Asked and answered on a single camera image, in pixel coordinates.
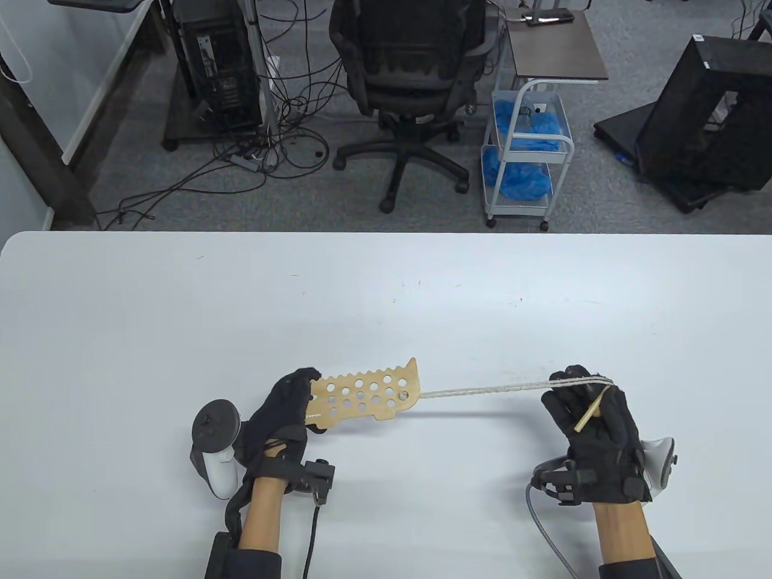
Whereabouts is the person's right hand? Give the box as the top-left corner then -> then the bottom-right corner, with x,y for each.
540,364 -> 653,506

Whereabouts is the person's left hand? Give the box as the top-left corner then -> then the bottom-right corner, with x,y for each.
235,367 -> 329,483

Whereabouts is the wooden lacing needle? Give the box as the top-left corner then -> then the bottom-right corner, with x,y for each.
573,386 -> 611,433

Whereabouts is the wooden crocodile lacing toy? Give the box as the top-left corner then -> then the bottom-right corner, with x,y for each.
303,357 -> 420,432

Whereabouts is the white rope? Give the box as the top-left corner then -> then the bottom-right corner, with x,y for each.
419,374 -> 616,400

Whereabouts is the black forearm sensor pack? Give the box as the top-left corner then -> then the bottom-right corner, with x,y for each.
598,543 -> 682,579
205,532 -> 283,579

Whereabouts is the person's left forearm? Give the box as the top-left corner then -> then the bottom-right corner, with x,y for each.
238,479 -> 285,551

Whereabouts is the person's right forearm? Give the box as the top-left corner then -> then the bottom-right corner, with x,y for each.
594,502 -> 657,565

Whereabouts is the grey and white controller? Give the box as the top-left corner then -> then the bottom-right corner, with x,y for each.
639,437 -> 679,498
190,399 -> 245,500

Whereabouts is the blue plastic bag pile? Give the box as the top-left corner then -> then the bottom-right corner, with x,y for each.
482,148 -> 552,201
493,100 -> 565,151

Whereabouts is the white utility cart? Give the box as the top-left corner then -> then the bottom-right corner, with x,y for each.
481,77 -> 575,233

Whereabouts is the black wheeled platform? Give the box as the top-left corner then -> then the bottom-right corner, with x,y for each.
594,101 -> 748,214

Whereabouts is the black computer tower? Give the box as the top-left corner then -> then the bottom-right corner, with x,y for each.
172,0 -> 264,133

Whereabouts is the white panel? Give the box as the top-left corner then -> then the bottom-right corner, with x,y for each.
60,0 -> 151,163

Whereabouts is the black office chair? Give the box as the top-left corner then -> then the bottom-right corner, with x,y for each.
329,0 -> 504,213

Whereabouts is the brown side table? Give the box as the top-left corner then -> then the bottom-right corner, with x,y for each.
504,9 -> 609,85

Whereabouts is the black monitor stand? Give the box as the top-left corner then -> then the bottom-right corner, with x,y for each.
47,0 -> 145,13

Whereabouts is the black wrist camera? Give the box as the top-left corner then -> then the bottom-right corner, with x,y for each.
289,458 -> 336,506
532,458 -> 598,506

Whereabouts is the grey camera cable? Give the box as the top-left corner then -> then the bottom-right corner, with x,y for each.
526,482 -> 580,579

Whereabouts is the black camera cable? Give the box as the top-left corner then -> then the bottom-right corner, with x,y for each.
305,504 -> 321,579

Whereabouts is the tangle of black floor cables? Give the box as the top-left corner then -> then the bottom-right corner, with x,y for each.
96,0 -> 356,231

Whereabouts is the black open frame box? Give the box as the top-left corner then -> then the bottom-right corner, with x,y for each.
634,35 -> 772,192

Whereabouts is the silver aluminium post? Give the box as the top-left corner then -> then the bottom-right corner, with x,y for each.
244,0 -> 281,141

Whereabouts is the dark desk frame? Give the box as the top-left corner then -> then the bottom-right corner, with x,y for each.
0,54 -> 100,231

